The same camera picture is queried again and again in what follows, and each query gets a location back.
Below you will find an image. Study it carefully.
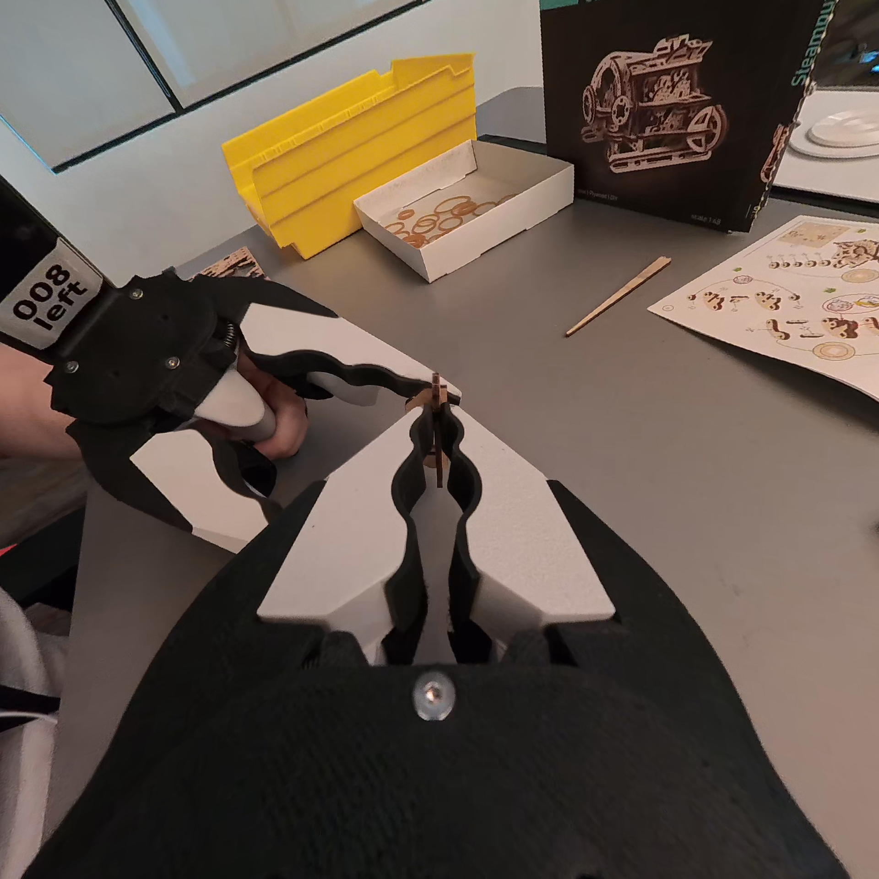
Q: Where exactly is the person's white garment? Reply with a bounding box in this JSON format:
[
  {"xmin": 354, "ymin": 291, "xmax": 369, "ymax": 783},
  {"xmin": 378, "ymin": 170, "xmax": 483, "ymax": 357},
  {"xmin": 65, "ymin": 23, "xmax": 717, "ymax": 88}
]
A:
[{"xmin": 0, "ymin": 584, "xmax": 70, "ymax": 879}]

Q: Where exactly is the instruction booklet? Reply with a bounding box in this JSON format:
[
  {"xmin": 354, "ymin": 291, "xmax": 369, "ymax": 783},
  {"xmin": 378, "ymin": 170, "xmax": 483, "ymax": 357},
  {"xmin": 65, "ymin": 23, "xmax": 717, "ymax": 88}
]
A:
[{"xmin": 647, "ymin": 215, "xmax": 879, "ymax": 402}]

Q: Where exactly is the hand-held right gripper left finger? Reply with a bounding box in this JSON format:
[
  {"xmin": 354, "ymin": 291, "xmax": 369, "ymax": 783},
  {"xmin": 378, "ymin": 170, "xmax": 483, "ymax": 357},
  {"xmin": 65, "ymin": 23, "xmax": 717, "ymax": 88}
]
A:
[{"xmin": 257, "ymin": 411, "xmax": 435, "ymax": 666}]

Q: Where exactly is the white cardboard tray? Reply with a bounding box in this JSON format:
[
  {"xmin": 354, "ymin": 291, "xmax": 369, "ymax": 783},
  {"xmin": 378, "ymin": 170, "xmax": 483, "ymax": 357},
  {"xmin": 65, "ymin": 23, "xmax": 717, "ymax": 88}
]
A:
[{"xmin": 353, "ymin": 139, "xmax": 575, "ymax": 284}]

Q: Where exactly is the wooden model part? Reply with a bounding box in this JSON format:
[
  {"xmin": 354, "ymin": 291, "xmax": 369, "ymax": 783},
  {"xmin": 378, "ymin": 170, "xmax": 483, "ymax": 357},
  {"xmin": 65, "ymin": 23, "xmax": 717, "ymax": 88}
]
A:
[{"xmin": 404, "ymin": 372, "xmax": 454, "ymax": 490}]

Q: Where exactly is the pile of wooden rings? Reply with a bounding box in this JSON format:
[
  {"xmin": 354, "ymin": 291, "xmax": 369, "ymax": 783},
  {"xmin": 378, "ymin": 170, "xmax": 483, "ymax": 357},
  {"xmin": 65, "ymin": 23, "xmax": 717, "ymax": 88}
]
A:
[{"xmin": 381, "ymin": 192, "xmax": 519, "ymax": 248}]

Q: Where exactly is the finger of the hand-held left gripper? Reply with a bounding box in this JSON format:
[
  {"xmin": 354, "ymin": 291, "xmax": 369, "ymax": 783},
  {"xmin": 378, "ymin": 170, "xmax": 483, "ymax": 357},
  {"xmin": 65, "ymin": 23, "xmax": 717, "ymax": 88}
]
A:
[
  {"xmin": 129, "ymin": 426, "xmax": 284, "ymax": 554},
  {"xmin": 237, "ymin": 302, "xmax": 462, "ymax": 407}
]

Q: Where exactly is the black model kit box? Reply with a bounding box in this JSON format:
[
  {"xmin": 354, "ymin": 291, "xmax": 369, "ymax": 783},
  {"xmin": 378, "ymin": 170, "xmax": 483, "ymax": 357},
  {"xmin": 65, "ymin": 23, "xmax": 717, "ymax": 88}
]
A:
[{"xmin": 539, "ymin": 0, "xmax": 840, "ymax": 234}]

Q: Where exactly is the white dish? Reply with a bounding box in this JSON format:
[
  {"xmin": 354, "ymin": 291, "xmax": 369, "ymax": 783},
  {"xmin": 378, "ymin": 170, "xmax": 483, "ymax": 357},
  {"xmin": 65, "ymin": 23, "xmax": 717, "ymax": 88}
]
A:
[{"xmin": 772, "ymin": 89, "xmax": 879, "ymax": 203}]

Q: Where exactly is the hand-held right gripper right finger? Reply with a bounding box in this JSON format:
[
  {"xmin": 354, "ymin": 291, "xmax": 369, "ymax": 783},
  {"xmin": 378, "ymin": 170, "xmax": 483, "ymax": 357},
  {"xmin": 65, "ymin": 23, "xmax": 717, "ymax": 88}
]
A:
[{"xmin": 436, "ymin": 405, "xmax": 617, "ymax": 666}]

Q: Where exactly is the glass partition window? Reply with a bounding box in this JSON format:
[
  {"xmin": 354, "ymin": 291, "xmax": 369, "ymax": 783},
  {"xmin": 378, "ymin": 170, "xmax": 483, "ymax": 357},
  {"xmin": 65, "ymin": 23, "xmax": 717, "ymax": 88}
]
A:
[{"xmin": 0, "ymin": 0, "xmax": 427, "ymax": 173}]

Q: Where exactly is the wooden gear assembly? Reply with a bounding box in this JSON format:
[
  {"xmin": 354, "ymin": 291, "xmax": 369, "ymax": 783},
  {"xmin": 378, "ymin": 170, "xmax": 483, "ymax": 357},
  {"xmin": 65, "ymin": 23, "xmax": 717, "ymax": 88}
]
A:
[{"xmin": 187, "ymin": 247, "xmax": 272, "ymax": 282}]

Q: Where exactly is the yellow plastic bin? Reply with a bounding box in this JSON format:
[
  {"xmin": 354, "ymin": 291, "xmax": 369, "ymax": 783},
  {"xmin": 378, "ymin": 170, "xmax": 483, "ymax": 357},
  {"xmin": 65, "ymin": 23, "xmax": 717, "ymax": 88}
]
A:
[{"xmin": 221, "ymin": 51, "xmax": 479, "ymax": 260}]

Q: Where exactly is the person's left hand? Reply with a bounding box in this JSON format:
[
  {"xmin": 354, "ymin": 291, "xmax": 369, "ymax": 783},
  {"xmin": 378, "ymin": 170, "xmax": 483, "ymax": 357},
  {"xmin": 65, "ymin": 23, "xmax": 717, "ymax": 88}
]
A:
[{"xmin": 237, "ymin": 350, "xmax": 309, "ymax": 462}]

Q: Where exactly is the wooden stick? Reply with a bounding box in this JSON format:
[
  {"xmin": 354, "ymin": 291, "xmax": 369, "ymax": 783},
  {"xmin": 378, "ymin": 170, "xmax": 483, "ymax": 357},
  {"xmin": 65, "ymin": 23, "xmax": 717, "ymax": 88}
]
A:
[{"xmin": 564, "ymin": 255, "xmax": 673, "ymax": 337}]

